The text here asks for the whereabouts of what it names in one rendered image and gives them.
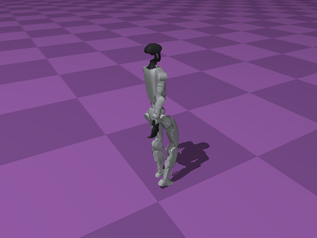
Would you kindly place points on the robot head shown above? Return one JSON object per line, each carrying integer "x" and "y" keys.
{"x": 153, "y": 49}

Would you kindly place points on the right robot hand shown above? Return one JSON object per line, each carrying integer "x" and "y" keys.
{"x": 155, "y": 129}

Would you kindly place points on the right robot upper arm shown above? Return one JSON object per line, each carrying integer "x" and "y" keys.
{"x": 161, "y": 78}

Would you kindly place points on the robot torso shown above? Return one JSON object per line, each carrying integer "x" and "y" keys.
{"x": 151, "y": 88}

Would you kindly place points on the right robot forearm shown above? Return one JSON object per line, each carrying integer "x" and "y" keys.
{"x": 158, "y": 107}

